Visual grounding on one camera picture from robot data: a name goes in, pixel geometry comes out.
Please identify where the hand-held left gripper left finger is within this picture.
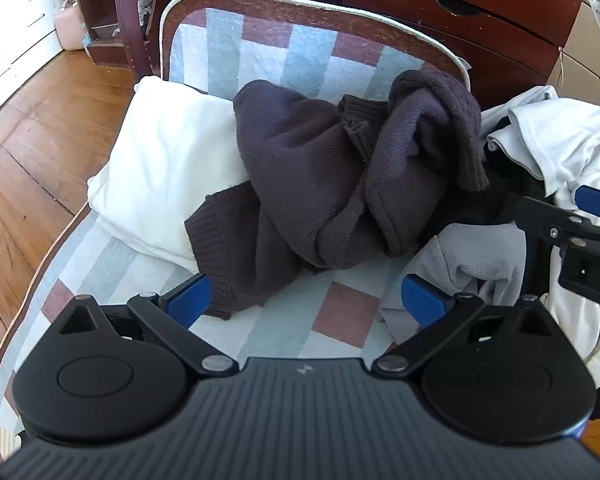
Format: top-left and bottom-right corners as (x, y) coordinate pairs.
(55, 272), (241, 378)

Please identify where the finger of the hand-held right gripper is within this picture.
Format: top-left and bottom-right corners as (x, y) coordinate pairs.
(512, 185), (600, 252)

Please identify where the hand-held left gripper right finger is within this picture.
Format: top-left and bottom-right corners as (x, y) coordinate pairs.
(372, 274), (558, 378)

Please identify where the dark brown knit sweater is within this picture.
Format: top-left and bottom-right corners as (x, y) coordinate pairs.
(184, 69), (491, 321)

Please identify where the cream garment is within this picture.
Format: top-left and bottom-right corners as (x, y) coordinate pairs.
(539, 175), (600, 391)

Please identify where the grey garment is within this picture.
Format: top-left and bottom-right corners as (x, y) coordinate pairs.
(377, 222), (528, 346)

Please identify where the checkered mat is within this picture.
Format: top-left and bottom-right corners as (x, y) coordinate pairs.
(0, 0), (473, 466)

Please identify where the white crumpled garment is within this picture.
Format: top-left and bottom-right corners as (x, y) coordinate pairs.
(480, 85), (600, 198)

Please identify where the black garment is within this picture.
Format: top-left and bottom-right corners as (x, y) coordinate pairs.
(420, 117), (548, 241)

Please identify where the white folded garment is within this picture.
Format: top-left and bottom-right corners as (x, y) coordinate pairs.
(86, 76), (251, 273)

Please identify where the beige cardboard box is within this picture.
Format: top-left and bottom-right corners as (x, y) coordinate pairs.
(547, 1), (600, 107)

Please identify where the dark wooden dresser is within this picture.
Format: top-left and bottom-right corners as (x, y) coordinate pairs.
(342, 0), (593, 111)

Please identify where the pink container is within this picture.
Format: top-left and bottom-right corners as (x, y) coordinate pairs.
(54, 0), (87, 52)

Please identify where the white cabinet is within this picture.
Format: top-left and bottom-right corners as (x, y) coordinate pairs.
(0, 0), (65, 126)

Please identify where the dark wooden post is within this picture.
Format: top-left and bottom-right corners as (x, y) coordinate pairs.
(109, 0), (152, 78)

